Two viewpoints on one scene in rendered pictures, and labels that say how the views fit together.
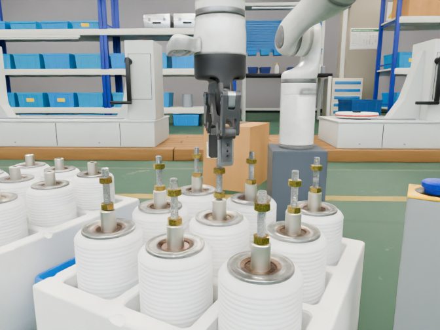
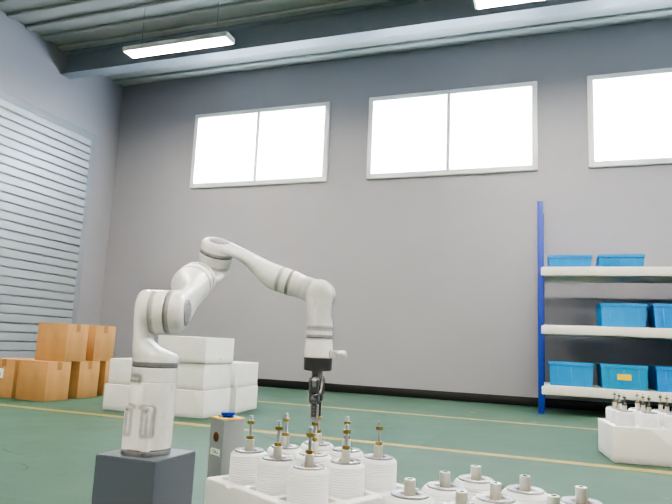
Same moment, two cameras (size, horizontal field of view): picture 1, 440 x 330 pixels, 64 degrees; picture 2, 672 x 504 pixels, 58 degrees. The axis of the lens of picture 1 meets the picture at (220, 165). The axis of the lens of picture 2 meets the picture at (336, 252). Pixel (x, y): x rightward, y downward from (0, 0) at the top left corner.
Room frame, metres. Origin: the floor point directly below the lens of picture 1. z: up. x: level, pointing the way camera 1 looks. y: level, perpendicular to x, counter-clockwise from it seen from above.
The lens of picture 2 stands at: (2.06, 0.53, 0.53)
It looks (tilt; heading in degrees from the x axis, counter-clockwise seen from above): 9 degrees up; 198
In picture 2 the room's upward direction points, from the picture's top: 3 degrees clockwise
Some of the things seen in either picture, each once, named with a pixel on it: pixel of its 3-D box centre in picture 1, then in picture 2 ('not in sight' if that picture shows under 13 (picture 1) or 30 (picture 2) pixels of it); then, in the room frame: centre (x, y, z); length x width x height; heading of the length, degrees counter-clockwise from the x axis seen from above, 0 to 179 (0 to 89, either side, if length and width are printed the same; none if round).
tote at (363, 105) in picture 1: (358, 113); not in sight; (4.90, -1.90, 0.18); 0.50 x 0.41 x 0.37; 2
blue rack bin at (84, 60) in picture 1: (94, 62); not in sight; (5.38, 1.84, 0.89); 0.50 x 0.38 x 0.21; 179
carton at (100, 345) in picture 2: not in sight; (91, 342); (-2.41, -3.13, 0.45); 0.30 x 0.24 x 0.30; 85
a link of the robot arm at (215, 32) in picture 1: (207, 33); (325, 346); (0.52, 0.02, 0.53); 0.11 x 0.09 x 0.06; 103
